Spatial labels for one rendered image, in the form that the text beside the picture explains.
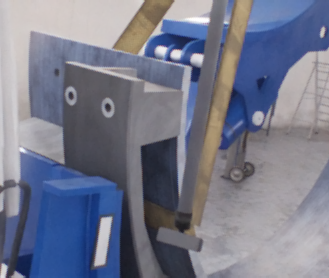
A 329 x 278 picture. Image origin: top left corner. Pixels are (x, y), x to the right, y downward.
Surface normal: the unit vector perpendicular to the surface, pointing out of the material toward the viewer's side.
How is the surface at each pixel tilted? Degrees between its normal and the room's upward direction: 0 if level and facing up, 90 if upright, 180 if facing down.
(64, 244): 90
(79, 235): 90
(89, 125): 99
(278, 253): 25
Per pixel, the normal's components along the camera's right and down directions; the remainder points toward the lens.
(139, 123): 0.68, 0.23
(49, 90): -0.73, 0.17
